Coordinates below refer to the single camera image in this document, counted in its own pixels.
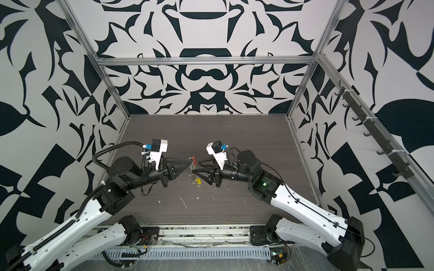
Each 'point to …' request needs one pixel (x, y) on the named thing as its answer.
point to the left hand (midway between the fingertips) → (190, 160)
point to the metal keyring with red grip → (194, 165)
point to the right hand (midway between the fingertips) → (197, 168)
